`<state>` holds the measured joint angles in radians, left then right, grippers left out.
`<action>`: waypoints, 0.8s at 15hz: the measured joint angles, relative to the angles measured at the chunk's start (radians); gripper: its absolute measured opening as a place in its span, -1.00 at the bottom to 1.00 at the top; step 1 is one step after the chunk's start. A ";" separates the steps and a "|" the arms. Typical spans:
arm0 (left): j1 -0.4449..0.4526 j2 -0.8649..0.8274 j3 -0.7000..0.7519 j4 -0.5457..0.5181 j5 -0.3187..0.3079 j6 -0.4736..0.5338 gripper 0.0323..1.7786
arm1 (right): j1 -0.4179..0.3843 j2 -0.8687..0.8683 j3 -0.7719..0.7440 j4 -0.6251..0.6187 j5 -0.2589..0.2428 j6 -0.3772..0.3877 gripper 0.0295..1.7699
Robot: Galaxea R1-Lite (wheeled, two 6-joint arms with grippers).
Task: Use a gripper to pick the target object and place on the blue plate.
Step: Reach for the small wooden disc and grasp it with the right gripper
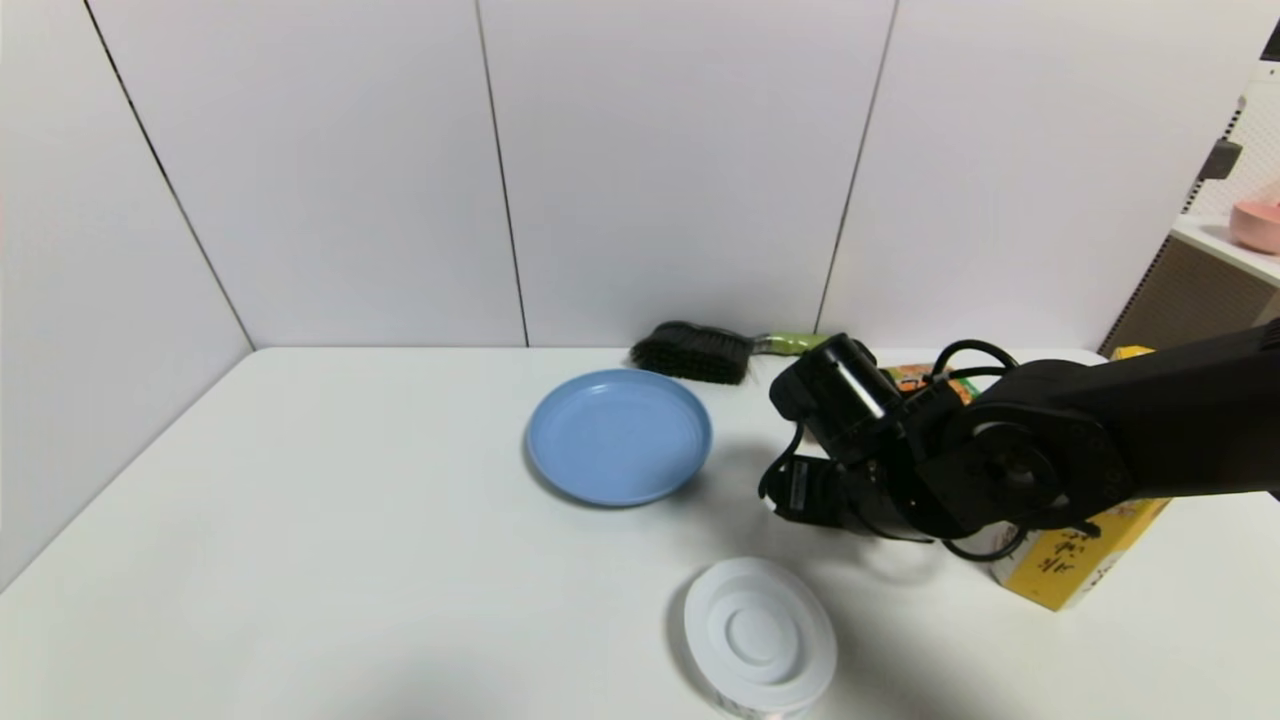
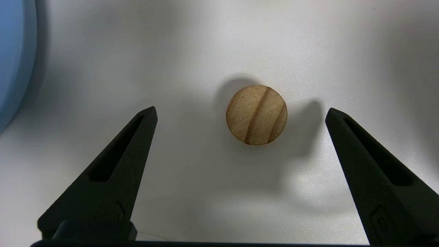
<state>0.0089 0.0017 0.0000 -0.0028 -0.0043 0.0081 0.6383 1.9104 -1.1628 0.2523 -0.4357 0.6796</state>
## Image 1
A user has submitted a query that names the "blue round plate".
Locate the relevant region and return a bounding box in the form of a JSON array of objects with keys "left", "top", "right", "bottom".
[{"left": 526, "top": 369, "right": 713, "bottom": 508}]

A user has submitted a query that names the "orange snack bag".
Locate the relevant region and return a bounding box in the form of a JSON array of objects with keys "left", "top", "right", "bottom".
[{"left": 885, "top": 363, "right": 979, "bottom": 403}]

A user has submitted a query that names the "white round lidded container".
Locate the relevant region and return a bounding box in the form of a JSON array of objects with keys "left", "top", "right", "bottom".
[{"left": 683, "top": 557, "right": 839, "bottom": 719}]

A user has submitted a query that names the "yellow chip box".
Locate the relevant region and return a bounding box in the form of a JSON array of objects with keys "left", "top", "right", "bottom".
[{"left": 990, "top": 345, "right": 1173, "bottom": 613}]

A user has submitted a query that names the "white shelf board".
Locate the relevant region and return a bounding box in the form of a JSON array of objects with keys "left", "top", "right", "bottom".
[{"left": 1166, "top": 214, "right": 1280, "bottom": 291}]

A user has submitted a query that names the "pink bowl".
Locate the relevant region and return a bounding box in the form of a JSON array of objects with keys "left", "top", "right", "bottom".
[{"left": 1230, "top": 200, "right": 1280, "bottom": 255}]

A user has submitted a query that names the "white pegboard panel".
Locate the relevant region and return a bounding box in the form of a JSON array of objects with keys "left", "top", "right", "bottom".
[{"left": 1180, "top": 60, "right": 1280, "bottom": 221}]

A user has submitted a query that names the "black brush green handle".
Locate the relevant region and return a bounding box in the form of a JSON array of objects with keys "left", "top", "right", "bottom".
[{"left": 630, "top": 321, "right": 833, "bottom": 386}]

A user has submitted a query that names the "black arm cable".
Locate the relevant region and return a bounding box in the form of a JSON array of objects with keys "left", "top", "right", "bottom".
[
  {"left": 930, "top": 339, "right": 1023, "bottom": 389},
  {"left": 757, "top": 423, "right": 807, "bottom": 503}
]

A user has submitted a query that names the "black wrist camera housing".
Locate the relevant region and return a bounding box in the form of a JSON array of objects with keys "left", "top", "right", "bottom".
[{"left": 769, "top": 334, "right": 906, "bottom": 463}]

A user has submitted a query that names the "grey bracket on pegboard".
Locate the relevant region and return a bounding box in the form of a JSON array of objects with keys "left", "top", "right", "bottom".
[{"left": 1196, "top": 140, "right": 1243, "bottom": 183}]

